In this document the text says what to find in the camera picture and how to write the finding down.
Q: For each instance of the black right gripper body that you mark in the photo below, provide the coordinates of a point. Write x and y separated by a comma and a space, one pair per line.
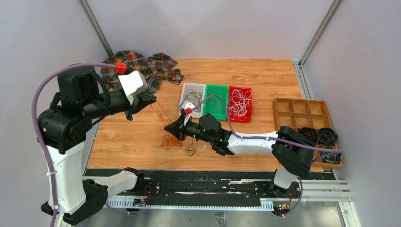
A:
192, 129

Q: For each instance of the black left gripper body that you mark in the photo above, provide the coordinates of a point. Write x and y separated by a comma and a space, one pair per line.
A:
114, 103

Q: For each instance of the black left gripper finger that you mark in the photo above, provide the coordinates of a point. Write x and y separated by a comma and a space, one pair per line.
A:
146, 97
135, 108

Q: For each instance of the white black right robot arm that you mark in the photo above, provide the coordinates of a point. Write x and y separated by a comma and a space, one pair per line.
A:
293, 151

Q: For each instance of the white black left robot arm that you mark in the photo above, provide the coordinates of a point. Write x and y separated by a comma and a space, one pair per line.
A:
83, 100

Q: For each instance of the green plastic bin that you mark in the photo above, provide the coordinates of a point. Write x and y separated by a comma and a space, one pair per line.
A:
213, 105

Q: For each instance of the plaid flannel shirt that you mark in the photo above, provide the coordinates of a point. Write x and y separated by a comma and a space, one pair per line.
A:
156, 68

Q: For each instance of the white plastic bin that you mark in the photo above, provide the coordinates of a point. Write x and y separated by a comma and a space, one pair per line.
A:
194, 93

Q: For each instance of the red plastic bin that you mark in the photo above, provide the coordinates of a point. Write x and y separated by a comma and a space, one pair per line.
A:
240, 104

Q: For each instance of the wooden compartment tray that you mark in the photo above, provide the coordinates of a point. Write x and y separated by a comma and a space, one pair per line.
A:
310, 118

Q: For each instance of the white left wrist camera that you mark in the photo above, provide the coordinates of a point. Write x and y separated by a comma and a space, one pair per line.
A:
133, 84

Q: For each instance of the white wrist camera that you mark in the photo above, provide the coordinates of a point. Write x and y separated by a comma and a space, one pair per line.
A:
133, 84
186, 108

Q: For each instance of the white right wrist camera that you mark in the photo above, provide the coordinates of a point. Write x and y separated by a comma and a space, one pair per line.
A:
186, 108

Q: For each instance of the black mounting rail base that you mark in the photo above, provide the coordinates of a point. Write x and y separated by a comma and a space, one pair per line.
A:
205, 190

